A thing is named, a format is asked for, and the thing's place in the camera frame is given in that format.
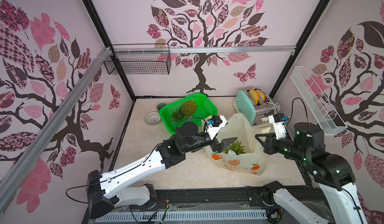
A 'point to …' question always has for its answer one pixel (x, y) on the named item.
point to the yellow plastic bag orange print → (253, 161)
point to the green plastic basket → (205, 109)
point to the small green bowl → (160, 105)
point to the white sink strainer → (153, 118)
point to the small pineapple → (236, 147)
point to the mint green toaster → (257, 105)
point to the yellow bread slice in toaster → (254, 96)
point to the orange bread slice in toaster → (262, 95)
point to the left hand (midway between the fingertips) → (229, 132)
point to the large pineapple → (186, 109)
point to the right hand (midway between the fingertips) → (257, 139)
